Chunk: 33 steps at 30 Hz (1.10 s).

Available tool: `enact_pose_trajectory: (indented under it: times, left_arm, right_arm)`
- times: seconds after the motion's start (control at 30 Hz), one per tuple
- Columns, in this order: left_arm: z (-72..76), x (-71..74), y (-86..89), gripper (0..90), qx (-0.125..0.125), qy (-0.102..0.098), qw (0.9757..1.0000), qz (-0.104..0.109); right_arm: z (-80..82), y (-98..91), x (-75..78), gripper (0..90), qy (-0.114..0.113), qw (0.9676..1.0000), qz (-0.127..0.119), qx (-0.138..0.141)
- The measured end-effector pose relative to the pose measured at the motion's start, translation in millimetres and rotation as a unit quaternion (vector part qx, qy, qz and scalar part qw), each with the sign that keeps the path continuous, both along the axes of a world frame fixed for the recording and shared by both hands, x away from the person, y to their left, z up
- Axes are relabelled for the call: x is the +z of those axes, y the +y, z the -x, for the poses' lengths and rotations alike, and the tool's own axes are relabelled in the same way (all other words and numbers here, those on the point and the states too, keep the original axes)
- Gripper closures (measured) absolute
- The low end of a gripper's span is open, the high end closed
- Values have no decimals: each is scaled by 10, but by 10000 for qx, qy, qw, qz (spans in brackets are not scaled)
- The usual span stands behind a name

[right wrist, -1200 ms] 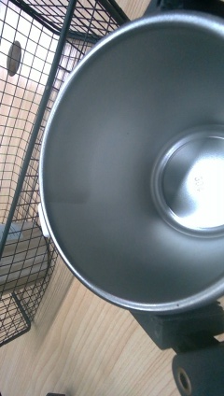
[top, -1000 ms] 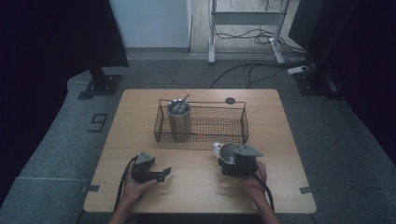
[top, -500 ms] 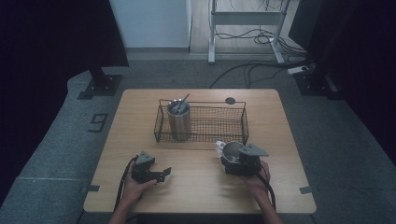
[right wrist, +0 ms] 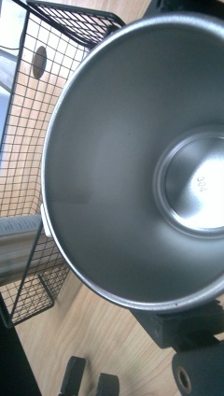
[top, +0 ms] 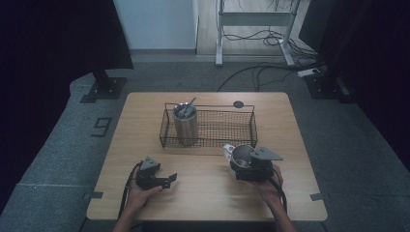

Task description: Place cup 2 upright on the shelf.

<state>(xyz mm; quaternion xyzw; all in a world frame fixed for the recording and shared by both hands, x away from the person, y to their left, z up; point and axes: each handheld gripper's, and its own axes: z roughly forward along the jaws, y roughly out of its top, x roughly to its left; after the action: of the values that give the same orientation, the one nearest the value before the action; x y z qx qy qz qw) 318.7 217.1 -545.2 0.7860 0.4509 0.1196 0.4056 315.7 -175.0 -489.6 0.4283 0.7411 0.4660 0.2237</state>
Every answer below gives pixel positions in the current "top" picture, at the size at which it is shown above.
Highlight person's right hand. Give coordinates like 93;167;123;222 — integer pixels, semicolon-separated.
249;163;285;208

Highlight dark curtain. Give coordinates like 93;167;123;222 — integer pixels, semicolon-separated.
298;0;410;172
0;0;134;215

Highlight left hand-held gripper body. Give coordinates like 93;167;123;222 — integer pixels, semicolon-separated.
135;156;164;190

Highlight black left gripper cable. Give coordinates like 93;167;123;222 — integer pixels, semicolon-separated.
117;160;143;220

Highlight grey metal utensil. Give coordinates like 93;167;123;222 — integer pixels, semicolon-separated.
179;97;197;118

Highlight person's left hand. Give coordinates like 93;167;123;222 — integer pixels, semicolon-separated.
125;184;164;217

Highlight black wire mesh basket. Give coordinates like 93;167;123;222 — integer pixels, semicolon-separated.
159;101;259;149

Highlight long black floor cable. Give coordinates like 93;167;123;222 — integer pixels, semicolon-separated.
216;62;325;93

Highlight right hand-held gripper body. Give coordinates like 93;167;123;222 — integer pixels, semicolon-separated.
235;146;284;183

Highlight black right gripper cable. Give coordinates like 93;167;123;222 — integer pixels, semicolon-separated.
268;165;289;215

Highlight steel mug with handle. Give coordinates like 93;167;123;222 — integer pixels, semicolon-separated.
222;143;258;171

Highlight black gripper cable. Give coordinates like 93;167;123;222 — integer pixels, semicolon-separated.
268;165;289;215
117;160;143;220

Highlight white desk frame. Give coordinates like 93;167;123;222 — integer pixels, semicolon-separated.
215;0;303;68

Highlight white power strip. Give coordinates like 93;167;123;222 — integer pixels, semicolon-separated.
296;67;321;78

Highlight tangled black floor cables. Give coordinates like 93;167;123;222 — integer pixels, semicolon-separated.
221;26;323;60

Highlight stainless steel tumbler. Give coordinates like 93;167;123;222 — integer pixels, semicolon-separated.
172;101;199;147

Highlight black stand base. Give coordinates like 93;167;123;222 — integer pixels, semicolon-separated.
304;64;358;104
79;69;129;104

